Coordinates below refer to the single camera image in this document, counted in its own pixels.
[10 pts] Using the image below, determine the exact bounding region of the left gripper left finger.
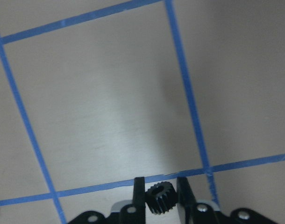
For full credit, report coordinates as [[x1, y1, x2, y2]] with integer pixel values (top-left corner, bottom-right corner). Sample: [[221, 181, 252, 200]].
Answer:
[[132, 177, 146, 224]]

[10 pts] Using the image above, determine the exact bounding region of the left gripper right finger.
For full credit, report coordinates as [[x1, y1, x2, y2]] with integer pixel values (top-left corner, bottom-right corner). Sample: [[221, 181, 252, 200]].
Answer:
[[177, 177, 196, 224]]

